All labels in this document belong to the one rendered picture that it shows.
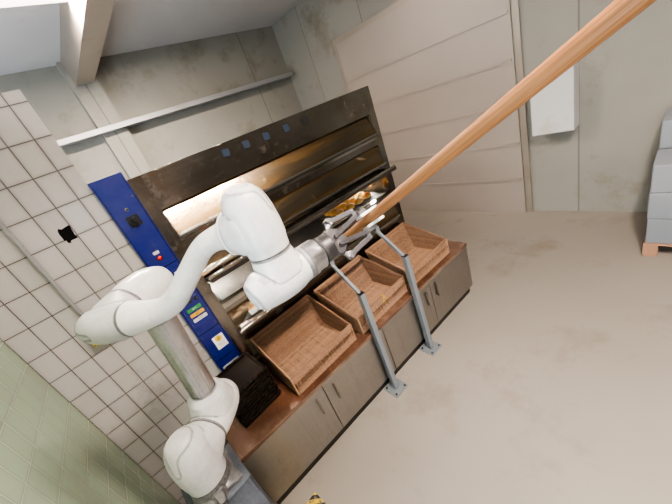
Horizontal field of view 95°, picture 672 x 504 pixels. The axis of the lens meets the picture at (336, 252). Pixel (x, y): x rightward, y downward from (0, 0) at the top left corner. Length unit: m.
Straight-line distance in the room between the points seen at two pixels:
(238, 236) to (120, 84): 4.87
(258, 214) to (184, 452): 0.93
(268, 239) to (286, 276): 0.10
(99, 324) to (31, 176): 1.13
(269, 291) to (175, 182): 1.45
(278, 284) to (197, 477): 0.87
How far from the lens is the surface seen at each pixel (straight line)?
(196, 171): 2.10
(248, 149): 2.22
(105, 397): 2.33
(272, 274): 0.71
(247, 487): 1.52
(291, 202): 2.35
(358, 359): 2.32
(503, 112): 0.61
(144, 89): 5.52
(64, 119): 5.29
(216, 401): 1.42
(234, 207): 0.67
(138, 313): 0.98
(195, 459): 1.36
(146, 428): 2.48
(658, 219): 3.71
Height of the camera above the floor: 2.10
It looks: 25 degrees down
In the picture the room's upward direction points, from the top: 21 degrees counter-clockwise
